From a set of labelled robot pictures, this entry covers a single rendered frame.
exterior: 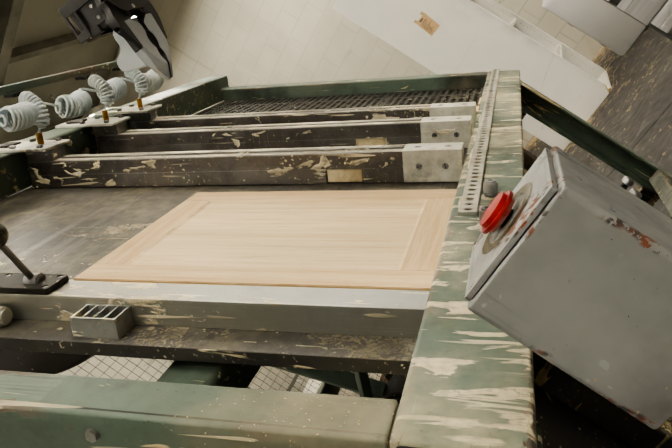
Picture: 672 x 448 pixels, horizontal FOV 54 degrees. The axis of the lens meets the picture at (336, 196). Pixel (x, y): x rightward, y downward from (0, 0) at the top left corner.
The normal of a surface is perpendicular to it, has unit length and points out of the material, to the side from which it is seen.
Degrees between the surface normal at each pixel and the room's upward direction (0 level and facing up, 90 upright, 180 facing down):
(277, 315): 90
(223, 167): 90
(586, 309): 90
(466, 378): 55
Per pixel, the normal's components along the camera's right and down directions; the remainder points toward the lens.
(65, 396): -0.09, -0.95
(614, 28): -0.29, 0.39
